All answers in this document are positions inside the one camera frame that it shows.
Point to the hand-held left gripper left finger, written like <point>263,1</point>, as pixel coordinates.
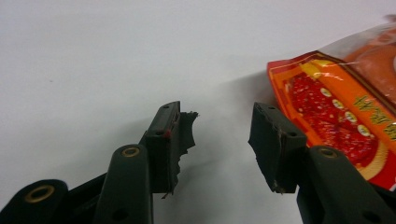
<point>162,155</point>

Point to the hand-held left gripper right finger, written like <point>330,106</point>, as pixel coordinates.
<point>280,149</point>

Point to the red orange food packet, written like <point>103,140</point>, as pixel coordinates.
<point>336,105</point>

